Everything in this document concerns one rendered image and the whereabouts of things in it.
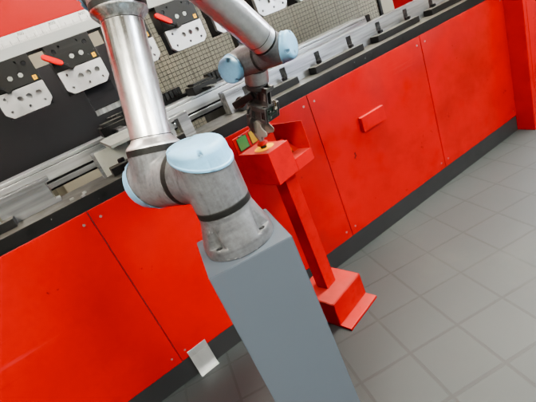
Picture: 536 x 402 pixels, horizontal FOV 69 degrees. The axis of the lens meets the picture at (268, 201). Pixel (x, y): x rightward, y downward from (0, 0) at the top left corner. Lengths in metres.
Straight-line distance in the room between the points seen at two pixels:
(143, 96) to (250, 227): 0.34
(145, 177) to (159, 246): 0.72
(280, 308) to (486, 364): 0.82
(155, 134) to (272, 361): 0.54
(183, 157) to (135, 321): 0.99
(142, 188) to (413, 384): 1.04
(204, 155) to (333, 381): 0.61
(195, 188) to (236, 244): 0.13
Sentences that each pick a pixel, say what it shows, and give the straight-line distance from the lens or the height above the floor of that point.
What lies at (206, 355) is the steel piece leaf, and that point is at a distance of 1.77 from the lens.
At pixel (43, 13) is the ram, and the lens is 1.55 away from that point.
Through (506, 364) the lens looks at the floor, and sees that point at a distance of 1.48.
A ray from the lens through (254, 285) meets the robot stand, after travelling 0.78.
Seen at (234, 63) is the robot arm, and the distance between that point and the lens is 1.09.
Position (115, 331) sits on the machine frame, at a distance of 1.60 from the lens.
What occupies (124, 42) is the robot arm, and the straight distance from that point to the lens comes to 0.87.
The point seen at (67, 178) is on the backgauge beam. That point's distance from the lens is 1.80.
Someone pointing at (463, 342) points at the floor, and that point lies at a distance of 1.53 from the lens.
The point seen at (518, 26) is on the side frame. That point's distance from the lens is 2.76.
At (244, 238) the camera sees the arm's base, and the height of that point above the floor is 0.81.
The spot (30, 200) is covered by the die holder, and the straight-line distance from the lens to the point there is 1.55.
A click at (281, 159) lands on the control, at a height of 0.73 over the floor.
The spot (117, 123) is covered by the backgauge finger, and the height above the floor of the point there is 1.02.
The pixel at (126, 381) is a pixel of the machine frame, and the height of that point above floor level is 0.18.
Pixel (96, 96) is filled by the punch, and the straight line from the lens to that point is 1.55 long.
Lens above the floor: 1.14
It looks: 23 degrees down
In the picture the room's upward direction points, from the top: 23 degrees counter-clockwise
